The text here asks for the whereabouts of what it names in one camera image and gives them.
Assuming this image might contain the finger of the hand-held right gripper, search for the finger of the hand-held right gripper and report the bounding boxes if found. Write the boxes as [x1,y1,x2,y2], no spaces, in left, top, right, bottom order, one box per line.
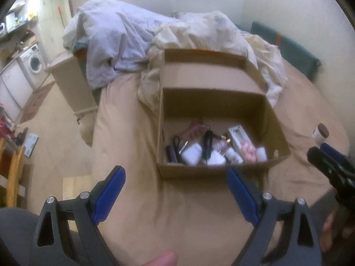
[307,146,355,192]
[320,143,355,171]

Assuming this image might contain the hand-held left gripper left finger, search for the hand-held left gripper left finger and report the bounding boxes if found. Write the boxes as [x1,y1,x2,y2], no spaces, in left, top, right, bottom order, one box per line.
[29,165,126,266]

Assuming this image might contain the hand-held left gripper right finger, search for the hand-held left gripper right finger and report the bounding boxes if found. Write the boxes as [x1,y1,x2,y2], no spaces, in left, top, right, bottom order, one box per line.
[226,167,323,266]

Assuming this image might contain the white charger adapter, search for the white charger adapter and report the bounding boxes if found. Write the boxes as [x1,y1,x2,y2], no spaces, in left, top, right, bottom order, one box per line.
[207,150,226,166]

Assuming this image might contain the pink fluffy hair tie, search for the pink fluffy hair tie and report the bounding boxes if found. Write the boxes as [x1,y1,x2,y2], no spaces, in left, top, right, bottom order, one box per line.
[239,141,257,162]

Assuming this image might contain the dark purple tube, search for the dark purple tube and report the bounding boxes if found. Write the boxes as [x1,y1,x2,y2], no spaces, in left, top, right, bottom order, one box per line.
[166,145,178,163]

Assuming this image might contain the clear bag of pink items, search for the clear bag of pink items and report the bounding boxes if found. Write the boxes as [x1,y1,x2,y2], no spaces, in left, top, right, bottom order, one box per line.
[181,118,210,142]

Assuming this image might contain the small black handled scissors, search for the small black handled scissors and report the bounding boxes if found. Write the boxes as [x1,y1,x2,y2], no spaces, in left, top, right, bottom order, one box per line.
[172,135,189,156]

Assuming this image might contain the cardboard box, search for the cardboard box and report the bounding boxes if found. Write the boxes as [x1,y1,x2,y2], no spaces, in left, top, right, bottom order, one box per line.
[157,48,291,182]

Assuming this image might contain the person's right hand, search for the person's right hand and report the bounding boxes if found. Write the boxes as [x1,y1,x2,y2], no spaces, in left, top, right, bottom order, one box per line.
[322,203,355,254]

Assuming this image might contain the person's left hand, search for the person's left hand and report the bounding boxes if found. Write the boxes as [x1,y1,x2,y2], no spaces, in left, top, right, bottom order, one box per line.
[139,251,178,266]

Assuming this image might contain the white jar with brown lid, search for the white jar with brown lid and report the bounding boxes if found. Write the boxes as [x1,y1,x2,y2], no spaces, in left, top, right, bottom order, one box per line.
[312,123,329,146]

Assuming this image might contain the white bathroom scale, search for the white bathroom scale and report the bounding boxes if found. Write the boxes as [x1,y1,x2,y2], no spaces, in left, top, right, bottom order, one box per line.
[24,133,38,158]

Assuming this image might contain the yellow wooden chair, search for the yellow wooden chair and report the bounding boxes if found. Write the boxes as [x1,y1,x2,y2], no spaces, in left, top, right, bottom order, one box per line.
[0,136,27,208]

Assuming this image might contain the beige bedside table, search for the beige bedside table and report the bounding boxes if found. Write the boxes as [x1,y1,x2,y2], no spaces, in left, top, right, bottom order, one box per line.
[45,53,99,117]

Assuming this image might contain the brown patterned rug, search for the brown patterned rug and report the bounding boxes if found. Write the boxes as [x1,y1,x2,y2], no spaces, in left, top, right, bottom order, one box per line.
[19,82,56,124]

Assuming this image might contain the white cabinet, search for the white cabinet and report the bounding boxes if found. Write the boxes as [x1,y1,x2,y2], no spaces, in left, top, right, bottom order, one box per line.
[0,58,32,111]

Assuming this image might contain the white washing machine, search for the white washing machine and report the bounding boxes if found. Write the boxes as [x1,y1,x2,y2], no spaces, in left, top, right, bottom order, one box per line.
[18,43,47,86]

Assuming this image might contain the lavender white duvet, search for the lavender white duvet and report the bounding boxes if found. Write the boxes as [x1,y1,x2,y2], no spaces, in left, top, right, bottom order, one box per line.
[62,0,178,89]

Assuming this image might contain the cream printed blanket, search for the cream printed blanket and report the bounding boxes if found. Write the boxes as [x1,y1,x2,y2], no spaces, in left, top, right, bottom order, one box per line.
[137,10,287,114]

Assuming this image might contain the teal cushion with orange strap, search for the teal cushion with orange strap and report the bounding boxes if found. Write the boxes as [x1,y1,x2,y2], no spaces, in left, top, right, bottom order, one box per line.
[250,21,321,82]

